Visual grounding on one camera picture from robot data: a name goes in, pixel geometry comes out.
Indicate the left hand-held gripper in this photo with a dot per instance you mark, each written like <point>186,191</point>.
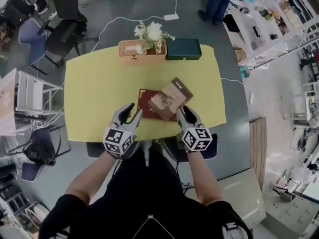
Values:
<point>115,139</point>

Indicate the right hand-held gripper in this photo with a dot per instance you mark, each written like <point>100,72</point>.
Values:
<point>197,139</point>

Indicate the red gold-ornament book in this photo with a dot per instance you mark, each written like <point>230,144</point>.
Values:
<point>144,103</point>

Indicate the brown photo-cover book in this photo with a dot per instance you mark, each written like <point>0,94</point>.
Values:
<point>169,98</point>

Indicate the person's right forearm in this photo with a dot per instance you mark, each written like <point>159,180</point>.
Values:
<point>202,178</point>

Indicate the person's left forearm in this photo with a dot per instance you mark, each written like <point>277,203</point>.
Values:
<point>94,178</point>

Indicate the yellow tablecloth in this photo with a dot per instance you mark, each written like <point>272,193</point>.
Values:
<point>99,96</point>

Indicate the wicker tissue basket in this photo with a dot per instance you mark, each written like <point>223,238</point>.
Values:
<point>129,56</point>

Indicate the dark green box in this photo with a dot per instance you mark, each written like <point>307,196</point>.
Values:
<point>183,50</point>

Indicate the small teal device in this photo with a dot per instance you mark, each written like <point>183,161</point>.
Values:
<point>244,71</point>

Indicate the wooden slatted board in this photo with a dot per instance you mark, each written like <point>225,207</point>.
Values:
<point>258,153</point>

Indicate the person's black shirt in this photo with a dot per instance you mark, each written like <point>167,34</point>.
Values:
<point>139,195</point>

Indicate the small cardboard box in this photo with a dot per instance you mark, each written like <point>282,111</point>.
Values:
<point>240,55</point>

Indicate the black bag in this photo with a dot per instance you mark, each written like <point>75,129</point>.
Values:
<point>41,146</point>

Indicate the white flower bouquet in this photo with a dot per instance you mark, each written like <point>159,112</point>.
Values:
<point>153,34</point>

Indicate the beige flat board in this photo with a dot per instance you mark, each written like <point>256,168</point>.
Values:
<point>239,198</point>

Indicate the white folding chair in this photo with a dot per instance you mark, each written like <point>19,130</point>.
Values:
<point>35,93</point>

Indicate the white shelving unit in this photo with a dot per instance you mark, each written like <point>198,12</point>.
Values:
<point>245,34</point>

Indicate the white power strip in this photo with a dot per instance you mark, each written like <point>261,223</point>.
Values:
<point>171,16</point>

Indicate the black office chair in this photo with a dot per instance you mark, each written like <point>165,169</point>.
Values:
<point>64,34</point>

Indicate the blue plastic chair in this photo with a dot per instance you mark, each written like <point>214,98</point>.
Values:
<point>35,43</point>

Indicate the pink table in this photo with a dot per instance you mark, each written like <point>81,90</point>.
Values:
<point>6,103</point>

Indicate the white tote bag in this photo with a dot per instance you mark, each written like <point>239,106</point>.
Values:
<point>286,197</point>

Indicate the navy metal-frame chair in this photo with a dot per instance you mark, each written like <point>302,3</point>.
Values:
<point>31,172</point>

